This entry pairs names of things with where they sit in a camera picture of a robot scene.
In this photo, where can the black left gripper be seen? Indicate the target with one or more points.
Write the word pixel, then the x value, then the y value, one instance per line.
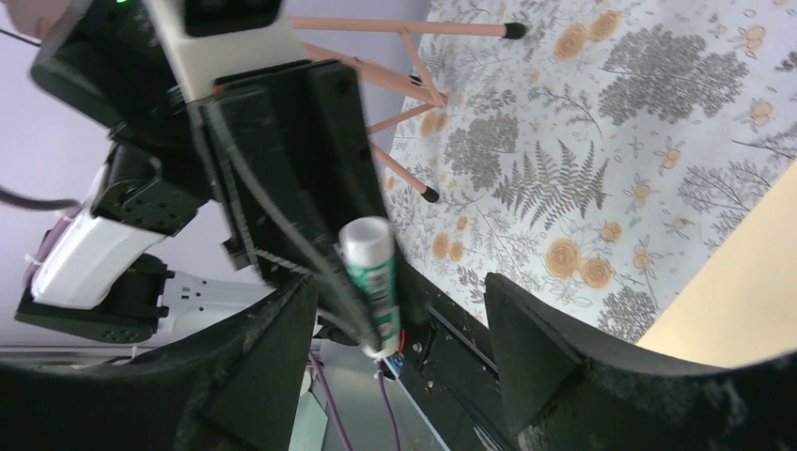
pixel 103 59

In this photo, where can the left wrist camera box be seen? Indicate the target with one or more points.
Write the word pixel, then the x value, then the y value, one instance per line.
pixel 198 62

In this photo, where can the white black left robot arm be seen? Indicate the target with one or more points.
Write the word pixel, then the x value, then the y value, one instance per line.
pixel 87 257

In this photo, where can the cream envelope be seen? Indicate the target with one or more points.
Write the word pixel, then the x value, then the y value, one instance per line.
pixel 740 308

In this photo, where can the floral patterned table mat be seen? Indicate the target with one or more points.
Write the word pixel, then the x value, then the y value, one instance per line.
pixel 599 161

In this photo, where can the pink tripod music stand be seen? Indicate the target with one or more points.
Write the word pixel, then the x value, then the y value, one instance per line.
pixel 420 86

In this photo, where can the white green glue stick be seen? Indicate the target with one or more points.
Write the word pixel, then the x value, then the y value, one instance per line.
pixel 367 246

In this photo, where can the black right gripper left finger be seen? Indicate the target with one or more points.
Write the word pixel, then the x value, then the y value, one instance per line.
pixel 232 386

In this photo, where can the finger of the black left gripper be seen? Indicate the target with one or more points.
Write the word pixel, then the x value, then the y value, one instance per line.
pixel 318 111
pixel 246 126

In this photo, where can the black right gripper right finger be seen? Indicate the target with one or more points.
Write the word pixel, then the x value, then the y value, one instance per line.
pixel 567 385

